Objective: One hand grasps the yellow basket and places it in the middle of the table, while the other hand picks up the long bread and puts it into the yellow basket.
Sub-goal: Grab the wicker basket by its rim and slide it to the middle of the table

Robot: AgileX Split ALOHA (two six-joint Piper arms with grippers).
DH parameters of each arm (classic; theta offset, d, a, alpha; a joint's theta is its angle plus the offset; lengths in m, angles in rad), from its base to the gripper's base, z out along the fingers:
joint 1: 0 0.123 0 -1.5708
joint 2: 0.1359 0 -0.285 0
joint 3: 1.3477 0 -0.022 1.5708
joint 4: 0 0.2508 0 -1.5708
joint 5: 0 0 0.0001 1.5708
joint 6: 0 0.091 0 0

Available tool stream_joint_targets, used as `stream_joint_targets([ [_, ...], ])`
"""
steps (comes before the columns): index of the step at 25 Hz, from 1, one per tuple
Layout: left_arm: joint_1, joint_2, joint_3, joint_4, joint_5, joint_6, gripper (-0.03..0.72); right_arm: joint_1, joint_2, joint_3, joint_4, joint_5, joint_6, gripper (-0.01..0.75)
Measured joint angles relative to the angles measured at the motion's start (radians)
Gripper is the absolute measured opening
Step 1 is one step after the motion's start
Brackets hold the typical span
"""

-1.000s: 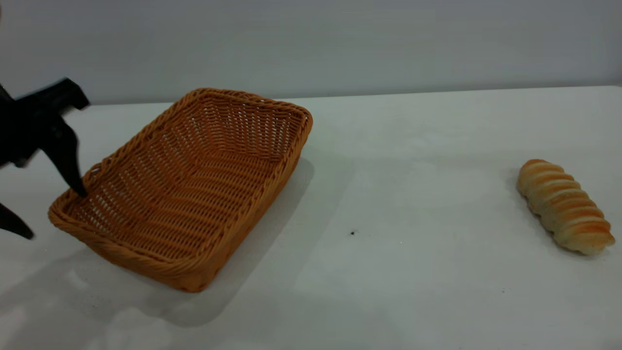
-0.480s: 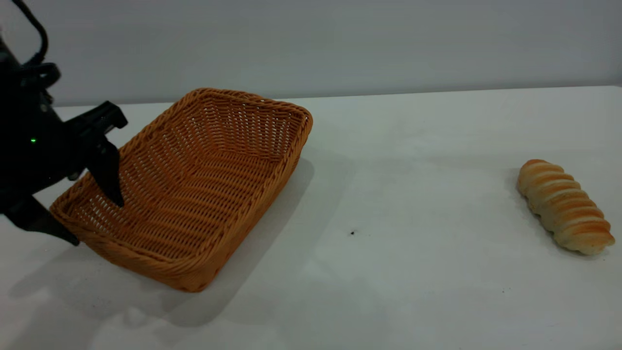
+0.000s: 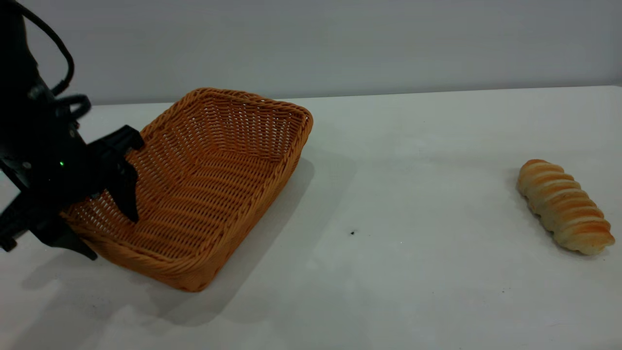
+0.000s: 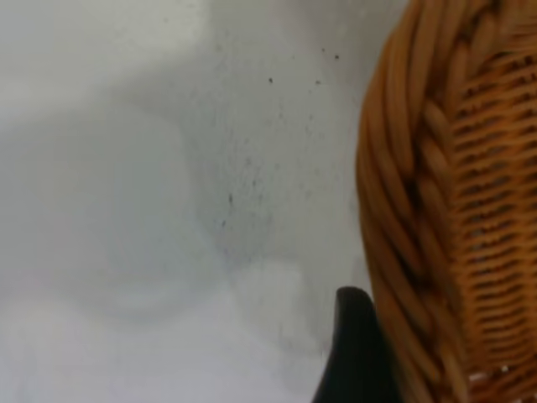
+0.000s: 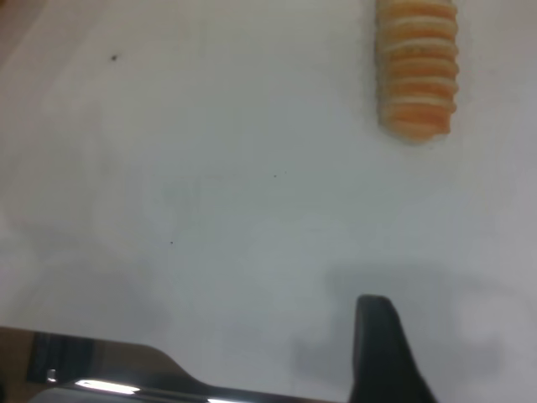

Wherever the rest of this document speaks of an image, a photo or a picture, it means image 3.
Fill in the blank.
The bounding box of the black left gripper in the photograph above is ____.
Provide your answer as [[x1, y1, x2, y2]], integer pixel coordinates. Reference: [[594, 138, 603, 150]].
[[0, 83, 145, 261]]

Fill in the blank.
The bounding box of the orange-brown woven wicker basket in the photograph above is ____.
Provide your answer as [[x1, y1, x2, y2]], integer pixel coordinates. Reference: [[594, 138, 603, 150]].
[[61, 87, 314, 293]]

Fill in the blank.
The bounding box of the long ridged bread roll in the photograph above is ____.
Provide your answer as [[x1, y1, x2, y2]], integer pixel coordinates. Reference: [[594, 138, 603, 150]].
[[516, 159, 616, 256]]

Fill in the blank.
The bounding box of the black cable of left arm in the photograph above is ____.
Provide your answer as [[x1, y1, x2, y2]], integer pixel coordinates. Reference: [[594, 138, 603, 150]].
[[14, 1, 93, 121]]

